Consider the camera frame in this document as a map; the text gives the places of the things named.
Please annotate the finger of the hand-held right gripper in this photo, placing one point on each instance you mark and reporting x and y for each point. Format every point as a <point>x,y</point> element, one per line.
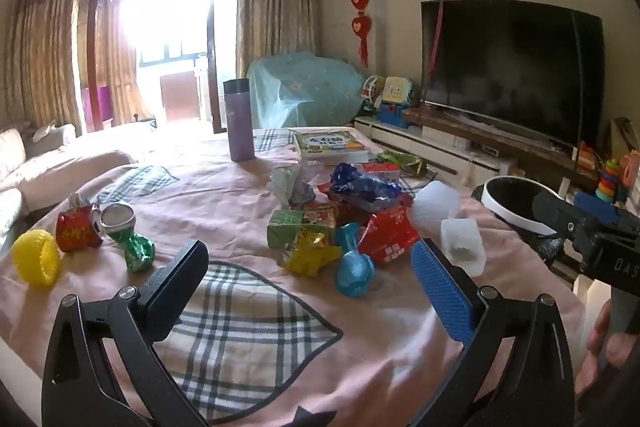
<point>555,214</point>
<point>597,207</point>

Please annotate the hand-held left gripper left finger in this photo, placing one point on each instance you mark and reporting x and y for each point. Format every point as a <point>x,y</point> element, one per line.
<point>175,289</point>

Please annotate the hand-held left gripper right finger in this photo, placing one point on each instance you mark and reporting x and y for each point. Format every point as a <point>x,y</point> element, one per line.
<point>445,294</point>

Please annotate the black white-rimmed trash bin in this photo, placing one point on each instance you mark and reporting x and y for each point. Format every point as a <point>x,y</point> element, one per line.
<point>510,207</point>

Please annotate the white blue bag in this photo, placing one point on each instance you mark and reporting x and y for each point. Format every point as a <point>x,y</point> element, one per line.
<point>289,184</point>

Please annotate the person's right hand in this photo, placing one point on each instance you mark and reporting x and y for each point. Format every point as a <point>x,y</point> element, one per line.
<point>597,337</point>

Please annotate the stacking rings toy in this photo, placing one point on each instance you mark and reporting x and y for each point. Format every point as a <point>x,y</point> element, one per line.
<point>607,184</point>

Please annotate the orange toy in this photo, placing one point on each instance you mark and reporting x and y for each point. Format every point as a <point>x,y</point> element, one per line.
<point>628,168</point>

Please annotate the clear plastic box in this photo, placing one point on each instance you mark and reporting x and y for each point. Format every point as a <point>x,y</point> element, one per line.
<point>462,247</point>

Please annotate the green candy packet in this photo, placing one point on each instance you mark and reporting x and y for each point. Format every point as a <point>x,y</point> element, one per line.
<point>127,237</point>

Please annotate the crumpled red carton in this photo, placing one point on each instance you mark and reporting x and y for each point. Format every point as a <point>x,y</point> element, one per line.
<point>387,234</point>

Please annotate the pink plaid-patched tablecloth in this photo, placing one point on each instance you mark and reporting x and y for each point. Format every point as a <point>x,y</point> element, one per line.
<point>260,332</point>

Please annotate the white and wood television stand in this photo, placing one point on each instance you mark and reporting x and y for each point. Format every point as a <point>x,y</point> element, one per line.
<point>450,147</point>

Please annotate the green drink carton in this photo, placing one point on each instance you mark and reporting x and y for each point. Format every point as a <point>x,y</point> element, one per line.
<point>292,229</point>

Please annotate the yellow snack wrapper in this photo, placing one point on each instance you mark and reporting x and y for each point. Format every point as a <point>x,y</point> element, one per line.
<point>305,254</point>

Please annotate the blue plastic wrapper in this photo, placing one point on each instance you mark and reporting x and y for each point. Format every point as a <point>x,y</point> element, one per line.
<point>362,187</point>

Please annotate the red and white box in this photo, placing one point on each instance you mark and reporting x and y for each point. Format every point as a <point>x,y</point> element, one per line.
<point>380,172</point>

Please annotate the green and gold snack bag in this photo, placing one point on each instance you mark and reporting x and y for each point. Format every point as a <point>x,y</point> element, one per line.
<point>400,158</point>

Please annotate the black flat television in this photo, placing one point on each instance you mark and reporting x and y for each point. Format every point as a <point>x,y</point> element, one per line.
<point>510,67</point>

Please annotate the light pink sofa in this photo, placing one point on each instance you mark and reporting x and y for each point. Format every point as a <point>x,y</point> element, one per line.
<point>45,167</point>

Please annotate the purple thermos bottle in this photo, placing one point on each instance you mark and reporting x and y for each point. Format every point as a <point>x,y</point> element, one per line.
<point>241,122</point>

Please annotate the thick colourful book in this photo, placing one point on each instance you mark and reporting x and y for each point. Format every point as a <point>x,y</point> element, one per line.
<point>330,144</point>

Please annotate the blue toy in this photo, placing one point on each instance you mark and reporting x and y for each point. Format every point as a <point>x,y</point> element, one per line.
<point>390,113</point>

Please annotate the brown balcony cabinet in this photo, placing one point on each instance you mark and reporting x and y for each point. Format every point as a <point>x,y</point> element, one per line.
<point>177,97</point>

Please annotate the magenta box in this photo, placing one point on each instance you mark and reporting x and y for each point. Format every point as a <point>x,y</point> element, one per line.
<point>97,104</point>

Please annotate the white cage ball toy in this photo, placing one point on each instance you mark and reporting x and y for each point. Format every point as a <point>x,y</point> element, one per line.
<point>372,89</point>

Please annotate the teal covered furniture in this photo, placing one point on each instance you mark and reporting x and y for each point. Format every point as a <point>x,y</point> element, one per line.
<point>305,89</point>

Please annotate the beige patterned curtain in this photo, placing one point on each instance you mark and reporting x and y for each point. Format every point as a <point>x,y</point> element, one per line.
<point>45,52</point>
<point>116,57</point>
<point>277,7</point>

